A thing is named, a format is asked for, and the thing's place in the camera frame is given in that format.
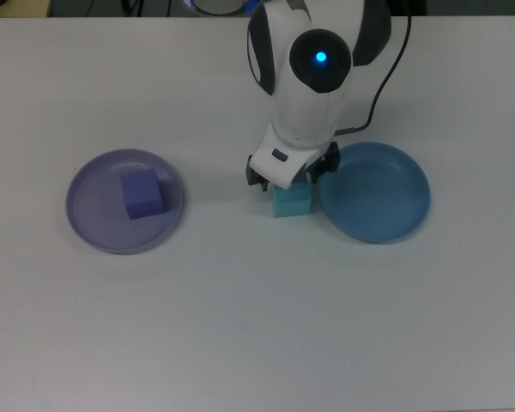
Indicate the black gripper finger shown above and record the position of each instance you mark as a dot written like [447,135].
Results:
[325,164]
[256,177]

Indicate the cyan foam cube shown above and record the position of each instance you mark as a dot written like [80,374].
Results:
[291,203]

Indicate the purple foam cube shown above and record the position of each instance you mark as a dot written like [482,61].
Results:
[142,195]

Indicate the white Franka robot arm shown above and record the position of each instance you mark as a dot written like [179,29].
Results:
[309,98]

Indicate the blue round plate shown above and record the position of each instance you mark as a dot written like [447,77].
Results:
[375,197]

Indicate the lilac round plate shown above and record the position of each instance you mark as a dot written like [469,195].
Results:
[111,223]

